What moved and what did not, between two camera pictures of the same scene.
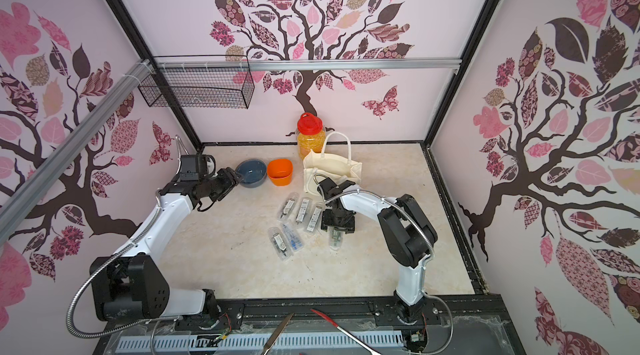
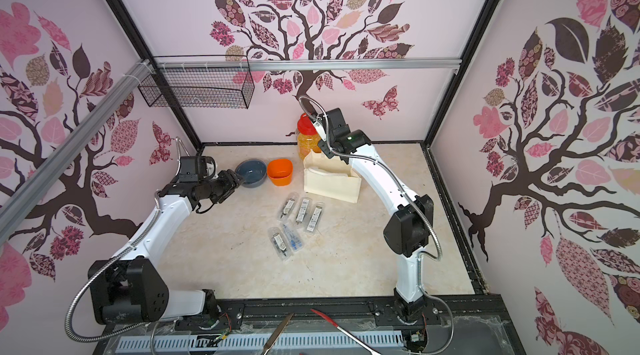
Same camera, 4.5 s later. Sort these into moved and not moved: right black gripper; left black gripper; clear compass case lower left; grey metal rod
Moved: right black gripper
Not moved: left black gripper; grey metal rod; clear compass case lower left
